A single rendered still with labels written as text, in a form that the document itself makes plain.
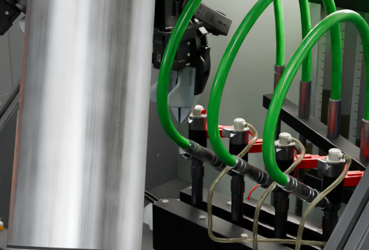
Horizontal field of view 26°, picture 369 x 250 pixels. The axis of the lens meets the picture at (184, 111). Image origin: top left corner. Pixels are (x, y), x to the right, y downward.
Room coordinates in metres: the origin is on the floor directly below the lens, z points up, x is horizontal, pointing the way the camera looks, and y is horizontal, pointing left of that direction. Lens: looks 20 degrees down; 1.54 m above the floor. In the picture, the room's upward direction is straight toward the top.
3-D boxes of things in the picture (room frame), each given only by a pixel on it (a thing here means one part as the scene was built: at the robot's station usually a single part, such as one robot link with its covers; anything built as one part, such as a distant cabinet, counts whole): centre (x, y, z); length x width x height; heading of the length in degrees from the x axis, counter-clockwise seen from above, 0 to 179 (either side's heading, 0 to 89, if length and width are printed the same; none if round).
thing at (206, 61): (1.08, -0.01, 1.22); 0.05 x 0.02 x 0.09; 47
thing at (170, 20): (1.07, 0.02, 1.28); 0.09 x 0.08 x 0.12; 137
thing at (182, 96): (1.07, 0.01, 1.17); 0.06 x 0.03 x 0.09; 137
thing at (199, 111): (1.11, -0.02, 1.12); 0.02 x 0.02 x 0.03
